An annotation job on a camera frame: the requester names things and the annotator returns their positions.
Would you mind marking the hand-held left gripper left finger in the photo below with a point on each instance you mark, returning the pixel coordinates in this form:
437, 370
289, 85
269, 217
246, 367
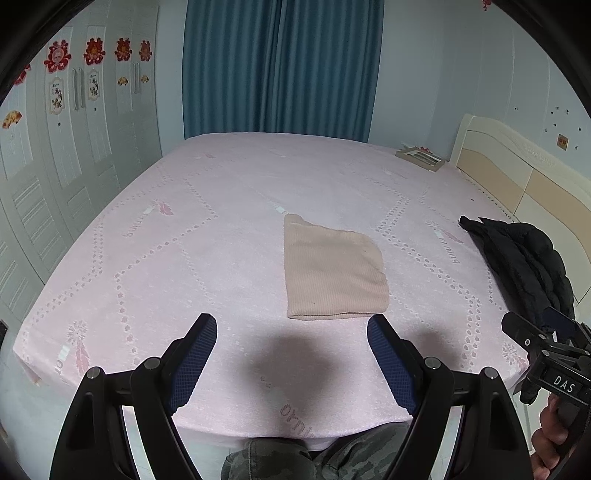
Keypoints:
194, 355

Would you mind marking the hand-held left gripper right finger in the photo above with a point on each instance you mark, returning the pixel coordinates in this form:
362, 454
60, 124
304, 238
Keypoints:
392, 364

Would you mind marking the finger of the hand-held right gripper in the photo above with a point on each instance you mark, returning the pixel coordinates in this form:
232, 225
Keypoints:
524, 330
565, 330

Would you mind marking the beige knit sweater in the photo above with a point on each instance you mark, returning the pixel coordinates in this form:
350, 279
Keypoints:
334, 272

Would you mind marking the person's right hand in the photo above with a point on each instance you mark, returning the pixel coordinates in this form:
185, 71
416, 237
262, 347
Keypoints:
547, 443

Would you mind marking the black padded jacket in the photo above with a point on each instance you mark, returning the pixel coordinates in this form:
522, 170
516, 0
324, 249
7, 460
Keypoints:
521, 258

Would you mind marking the person's camouflage pants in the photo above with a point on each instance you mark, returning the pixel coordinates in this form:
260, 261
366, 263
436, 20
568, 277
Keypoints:
272, 464

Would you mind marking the bed with pink sheet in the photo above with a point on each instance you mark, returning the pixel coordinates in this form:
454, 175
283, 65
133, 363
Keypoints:
231, 207

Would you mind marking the cream bed headboard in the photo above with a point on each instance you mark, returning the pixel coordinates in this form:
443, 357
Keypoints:
508, 161

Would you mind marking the dark object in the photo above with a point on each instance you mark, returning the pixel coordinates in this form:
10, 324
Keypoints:
3, 332

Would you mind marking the framed picture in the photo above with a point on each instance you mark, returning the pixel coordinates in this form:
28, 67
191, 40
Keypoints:
422, 158

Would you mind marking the white wardrobe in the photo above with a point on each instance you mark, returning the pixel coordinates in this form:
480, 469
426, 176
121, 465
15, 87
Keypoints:
78, 175

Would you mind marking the floral wardrobe plaque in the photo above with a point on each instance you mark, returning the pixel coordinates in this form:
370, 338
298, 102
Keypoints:
93, 86
56, 95

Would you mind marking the teal curtain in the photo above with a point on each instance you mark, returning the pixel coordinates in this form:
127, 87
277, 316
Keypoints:
281, 64

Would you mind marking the wall socket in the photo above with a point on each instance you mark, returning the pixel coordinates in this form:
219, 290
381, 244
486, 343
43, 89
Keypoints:
562, 141

